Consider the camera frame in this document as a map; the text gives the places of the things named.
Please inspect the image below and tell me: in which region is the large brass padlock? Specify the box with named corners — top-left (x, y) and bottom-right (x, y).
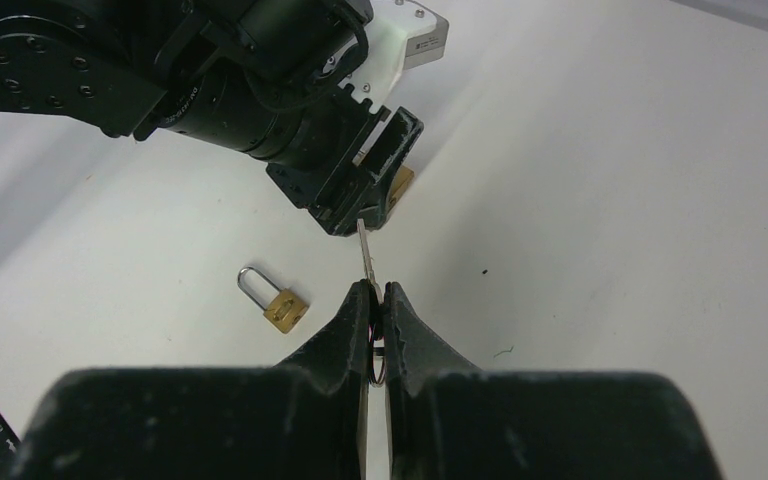
top-left (386, 165), bottom-right (415, 214)

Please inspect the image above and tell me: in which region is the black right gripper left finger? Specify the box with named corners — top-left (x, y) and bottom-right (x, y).
top-left (6, 280), bottom-right (377, 479)

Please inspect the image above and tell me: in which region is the silver key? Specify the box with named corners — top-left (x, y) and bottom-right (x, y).
top-left (356, 218), bottom-right (386, 388)

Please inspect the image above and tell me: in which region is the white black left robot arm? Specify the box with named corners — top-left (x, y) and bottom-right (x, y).
top-left (0, 1), bottom-right (424, 236)

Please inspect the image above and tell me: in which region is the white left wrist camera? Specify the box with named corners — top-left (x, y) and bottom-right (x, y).
top-left (339, 0), bottom-right (450, 113)

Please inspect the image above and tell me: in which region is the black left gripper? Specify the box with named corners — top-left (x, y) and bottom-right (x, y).
top-left (266, 86), bottom-right (424, 237)

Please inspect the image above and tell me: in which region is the small brass padlock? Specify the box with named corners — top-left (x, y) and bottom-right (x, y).
top-left (236, 266), bottom-right (309, 334)

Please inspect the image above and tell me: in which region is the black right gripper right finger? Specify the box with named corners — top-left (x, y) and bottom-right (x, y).
top-left (382, 282), bottom-right (722, 479)

